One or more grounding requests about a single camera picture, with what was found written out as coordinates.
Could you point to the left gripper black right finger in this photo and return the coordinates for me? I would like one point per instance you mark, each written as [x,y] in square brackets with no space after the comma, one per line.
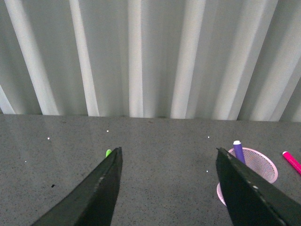
[250,199]

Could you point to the green highlighter pen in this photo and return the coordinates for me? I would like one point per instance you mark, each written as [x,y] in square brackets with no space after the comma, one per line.
[108,152]

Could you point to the purple highlighter pen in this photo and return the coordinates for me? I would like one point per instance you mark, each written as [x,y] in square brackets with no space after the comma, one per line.
[238,149]

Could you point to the white pleated curtain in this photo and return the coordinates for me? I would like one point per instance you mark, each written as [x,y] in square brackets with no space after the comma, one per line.
[181,59]

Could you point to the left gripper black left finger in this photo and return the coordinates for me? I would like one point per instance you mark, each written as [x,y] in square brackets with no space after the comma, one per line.
[93,201]

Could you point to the pink mesh cup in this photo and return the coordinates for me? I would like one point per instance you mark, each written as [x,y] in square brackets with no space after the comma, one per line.
[260,164]

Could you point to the pink highlighter pen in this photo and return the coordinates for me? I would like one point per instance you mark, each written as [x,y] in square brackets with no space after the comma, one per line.
[293,162]

